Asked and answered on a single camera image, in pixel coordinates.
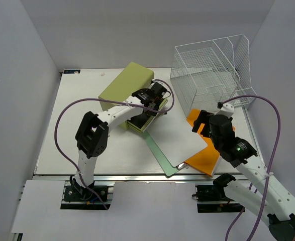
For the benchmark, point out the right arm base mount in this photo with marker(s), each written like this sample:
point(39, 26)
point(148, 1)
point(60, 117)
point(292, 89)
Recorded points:
point(212, 199)

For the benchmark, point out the white clipboard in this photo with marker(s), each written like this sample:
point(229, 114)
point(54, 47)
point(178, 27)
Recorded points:
point(173, 135)

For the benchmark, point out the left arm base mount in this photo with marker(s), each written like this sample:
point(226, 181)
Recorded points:
point(76, 197)

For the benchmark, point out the orange notebook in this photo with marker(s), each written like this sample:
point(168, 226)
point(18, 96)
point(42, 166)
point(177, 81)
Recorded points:
point(206, 160)

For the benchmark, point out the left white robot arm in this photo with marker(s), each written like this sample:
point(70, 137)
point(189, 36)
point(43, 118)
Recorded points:
point(92, 139)

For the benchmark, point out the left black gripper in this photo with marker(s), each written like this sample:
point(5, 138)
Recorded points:
point(157, 104)

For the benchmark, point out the green clipboard with paper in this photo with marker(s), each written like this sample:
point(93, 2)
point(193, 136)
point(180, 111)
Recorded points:
point(162, 160)

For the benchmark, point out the white wire file rack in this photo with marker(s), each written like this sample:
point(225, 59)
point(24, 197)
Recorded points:
point(205, 73)

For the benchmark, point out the green metal tool chest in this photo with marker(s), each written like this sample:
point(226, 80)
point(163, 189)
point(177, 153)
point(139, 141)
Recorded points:
point(123, 101)

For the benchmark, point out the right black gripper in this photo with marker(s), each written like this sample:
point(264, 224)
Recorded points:
point(203, 118)

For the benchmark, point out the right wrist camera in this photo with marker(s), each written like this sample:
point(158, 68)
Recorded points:
point(225, 109)

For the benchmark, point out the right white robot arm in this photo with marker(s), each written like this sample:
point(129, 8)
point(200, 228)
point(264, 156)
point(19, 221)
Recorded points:
point(276, 207)

